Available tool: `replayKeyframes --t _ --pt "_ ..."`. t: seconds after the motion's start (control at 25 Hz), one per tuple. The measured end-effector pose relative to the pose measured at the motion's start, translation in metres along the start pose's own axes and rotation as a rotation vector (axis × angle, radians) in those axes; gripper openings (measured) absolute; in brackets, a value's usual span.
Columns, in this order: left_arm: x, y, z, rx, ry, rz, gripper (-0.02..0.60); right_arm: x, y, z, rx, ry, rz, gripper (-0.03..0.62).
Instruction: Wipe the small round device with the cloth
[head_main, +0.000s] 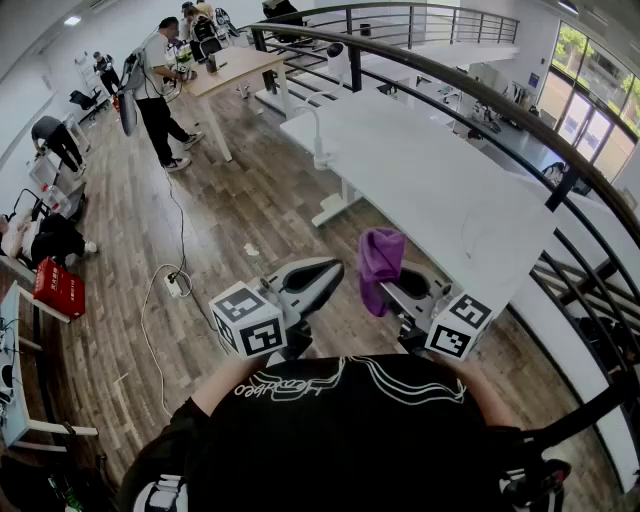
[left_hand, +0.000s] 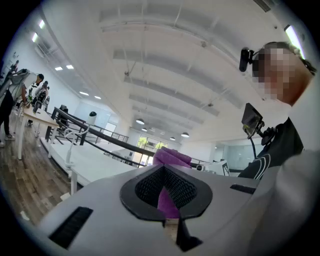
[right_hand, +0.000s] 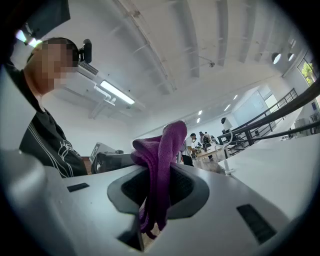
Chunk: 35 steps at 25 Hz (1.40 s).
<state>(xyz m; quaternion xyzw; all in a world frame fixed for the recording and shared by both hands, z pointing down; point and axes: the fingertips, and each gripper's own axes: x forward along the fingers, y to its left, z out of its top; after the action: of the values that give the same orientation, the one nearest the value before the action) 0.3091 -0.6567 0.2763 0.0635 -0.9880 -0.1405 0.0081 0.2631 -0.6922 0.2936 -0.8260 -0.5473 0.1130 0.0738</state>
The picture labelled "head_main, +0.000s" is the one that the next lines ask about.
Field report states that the white side table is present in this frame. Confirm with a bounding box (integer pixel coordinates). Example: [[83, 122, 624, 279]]
[[0, 280, 100, 454]]

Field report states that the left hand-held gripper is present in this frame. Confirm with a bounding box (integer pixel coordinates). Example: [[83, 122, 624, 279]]
[[208, 257, 346, 361]]

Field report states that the purple cloth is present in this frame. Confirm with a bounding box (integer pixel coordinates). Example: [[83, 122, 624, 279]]
[[357, 227, 407, 318]]

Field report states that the black railing with brown handrail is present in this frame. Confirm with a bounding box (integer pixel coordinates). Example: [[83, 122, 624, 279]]
[[242, 2, 640, 451]]

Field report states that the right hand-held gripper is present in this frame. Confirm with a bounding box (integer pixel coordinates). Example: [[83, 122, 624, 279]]
[[379, 259, 494, 361]]

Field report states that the black office chair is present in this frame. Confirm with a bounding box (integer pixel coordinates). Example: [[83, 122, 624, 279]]
[[68, 88, 109, 124], [261, 0, 306, 44]]

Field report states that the person's left forearm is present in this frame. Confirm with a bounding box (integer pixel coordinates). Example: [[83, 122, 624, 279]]
[[192, 352, 271, 416]]

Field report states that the black white harness strap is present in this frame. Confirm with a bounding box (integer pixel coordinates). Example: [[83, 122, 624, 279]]
[[133, 474, 187, 512], [499, 458, 573, 512]]

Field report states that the wooden table with white legs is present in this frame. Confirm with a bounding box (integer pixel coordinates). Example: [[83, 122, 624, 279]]
[[182, 47, 291, 162]]

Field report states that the white trolley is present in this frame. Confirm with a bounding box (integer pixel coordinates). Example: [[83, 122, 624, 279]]
[[28, 153, 87, 222]]

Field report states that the person's right forearm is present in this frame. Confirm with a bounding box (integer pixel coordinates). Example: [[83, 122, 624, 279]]
[[432, 352, 516, 429]]

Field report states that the glass window wall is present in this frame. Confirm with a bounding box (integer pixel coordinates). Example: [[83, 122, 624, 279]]
[[537, 19, 640, 184]]

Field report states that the red cardboard box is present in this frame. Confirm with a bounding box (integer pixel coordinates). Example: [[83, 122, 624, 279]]
[[32, 257, 86, 320]]

